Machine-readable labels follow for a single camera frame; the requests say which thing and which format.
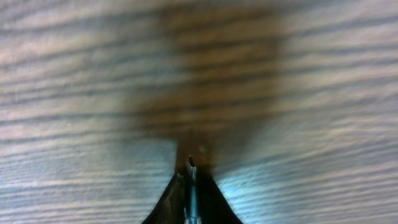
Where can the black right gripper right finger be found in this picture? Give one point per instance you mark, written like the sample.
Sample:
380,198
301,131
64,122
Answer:
213,207

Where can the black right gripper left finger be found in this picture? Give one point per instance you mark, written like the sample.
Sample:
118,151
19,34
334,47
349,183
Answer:
170,209

